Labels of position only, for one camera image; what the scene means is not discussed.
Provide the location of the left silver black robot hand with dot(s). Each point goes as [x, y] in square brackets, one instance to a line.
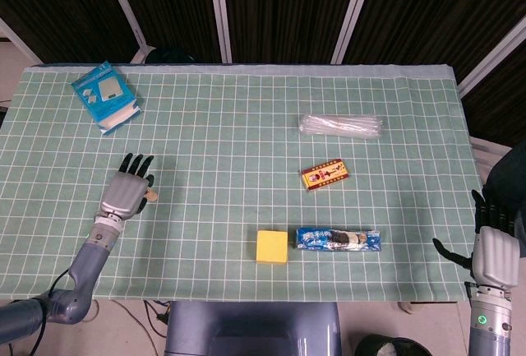
[123, 193]

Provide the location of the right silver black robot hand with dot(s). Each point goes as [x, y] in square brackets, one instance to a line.
[495, 259]

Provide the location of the round wooden chess piece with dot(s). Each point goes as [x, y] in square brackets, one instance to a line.
[153, 196]

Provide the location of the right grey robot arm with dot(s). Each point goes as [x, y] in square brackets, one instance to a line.
[491, 323]

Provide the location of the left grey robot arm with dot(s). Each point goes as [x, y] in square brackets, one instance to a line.
[86, 261]

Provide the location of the blue scale carton box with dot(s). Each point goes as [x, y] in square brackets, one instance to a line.
[98, 93]

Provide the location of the green checked tablecloth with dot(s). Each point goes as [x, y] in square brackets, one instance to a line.
[230, 146]

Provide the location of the black object behind table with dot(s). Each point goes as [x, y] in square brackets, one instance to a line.
[170, 56]

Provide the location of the black waste bin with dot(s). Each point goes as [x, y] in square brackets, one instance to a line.
[370, 345]

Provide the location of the yellow sponge block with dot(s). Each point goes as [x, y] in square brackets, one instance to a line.
[271, 247]

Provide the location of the blue cookie package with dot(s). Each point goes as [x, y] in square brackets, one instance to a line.
[337, 239]

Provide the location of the blue grey robot torso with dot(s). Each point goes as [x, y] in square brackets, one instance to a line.
[250, 331]

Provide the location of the small yellow red box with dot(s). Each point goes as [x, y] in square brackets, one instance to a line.
[324, 175]

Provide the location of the bundle of clear plastic straws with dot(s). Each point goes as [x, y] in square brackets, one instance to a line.
[341, 126]

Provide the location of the white partition frame post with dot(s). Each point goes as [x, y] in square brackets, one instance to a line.
[218, 10]
[493, 56]
[353, 10]
[18, 41]
[125, 6]

